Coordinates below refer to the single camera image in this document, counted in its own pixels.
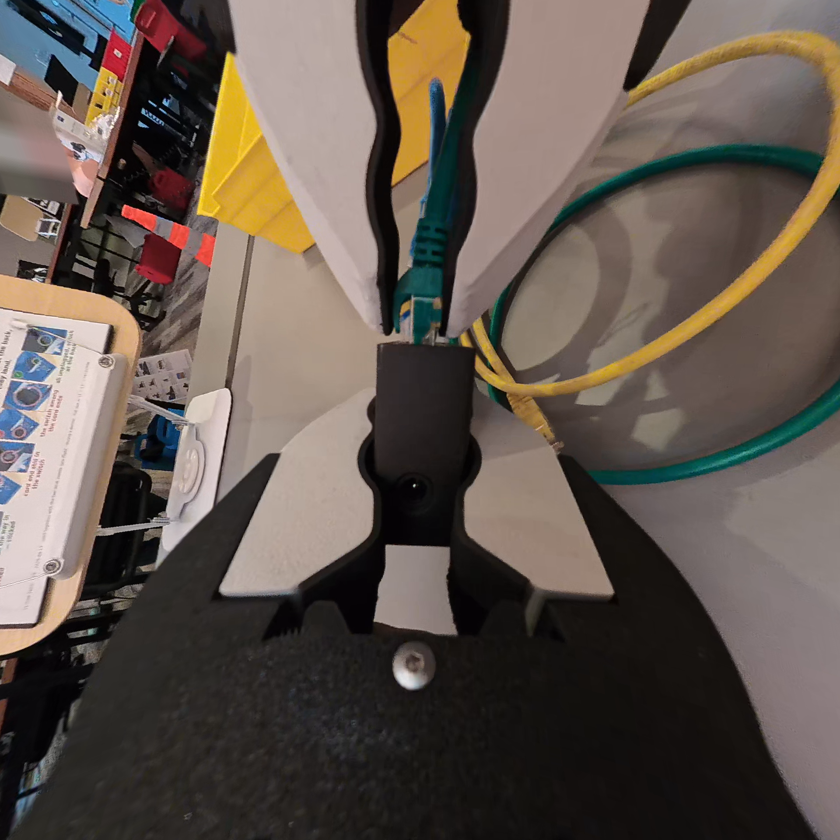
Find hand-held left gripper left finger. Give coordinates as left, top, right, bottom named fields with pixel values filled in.
left=218, top=387, right=385, bottom=599

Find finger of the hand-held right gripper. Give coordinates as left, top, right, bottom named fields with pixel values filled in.
left=443, top=0, right=651, bottom=337
left=226, top=0, right=403, bottom=333

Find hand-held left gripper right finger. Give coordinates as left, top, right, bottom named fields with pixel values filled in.
left=453, top=394, right=616, bottom=599

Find yellow plastic bin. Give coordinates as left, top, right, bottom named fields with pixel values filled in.
left=197, top=0, right=470, bottom=256

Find yellow ethernet cable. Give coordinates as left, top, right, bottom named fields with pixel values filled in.
left=459, top=31, right=840, bottom=455

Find blue ethernet cable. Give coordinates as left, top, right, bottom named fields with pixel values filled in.
left=427, top=77, right=454, bottom=204

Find black network switch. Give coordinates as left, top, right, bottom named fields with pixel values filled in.
left=374, top=341, right=476, bottom=547

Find green ethernet cable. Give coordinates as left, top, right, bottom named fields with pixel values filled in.
left=392, top=59, right=840, bottom=487

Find red chair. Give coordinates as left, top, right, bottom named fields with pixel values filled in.
left=134, top=0, right=207, bottom=63

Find blue floor container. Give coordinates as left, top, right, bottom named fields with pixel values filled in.
left=134, top=416, right=181, bottom=470

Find red plastic bin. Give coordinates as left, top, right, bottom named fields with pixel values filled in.
left=101, top=29, right=132, bottom=83

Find printed paper sheets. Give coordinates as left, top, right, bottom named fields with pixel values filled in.
left=134, top=351, right=194, bottom=404

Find small yellow bin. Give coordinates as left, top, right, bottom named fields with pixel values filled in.
left=85, top=66, right=122, bottom=129

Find orange striped floor tape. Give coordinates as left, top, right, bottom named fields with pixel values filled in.
left=121, top=203, right=217, bottom=266

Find wooden side table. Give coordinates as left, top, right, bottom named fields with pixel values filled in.
left=79, top=33, right=145, bottom=227

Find white clip bar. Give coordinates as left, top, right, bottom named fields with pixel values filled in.
left=33, top=353, right=130, bottom=580

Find wooden instruction board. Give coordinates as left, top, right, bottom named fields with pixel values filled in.
left=0, top=276, right=142, bottom=657

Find printed instruction sheet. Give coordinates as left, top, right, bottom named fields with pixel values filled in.
left=0, top=308, right=116, bottom=627

